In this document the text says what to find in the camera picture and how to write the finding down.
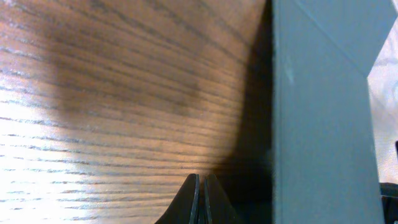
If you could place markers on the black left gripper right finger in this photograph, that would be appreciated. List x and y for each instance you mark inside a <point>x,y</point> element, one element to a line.
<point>218,209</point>

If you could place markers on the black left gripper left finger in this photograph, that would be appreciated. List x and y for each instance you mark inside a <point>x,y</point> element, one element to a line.
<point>185,206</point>

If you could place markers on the black gift box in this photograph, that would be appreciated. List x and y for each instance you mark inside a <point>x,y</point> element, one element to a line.
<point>325,167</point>

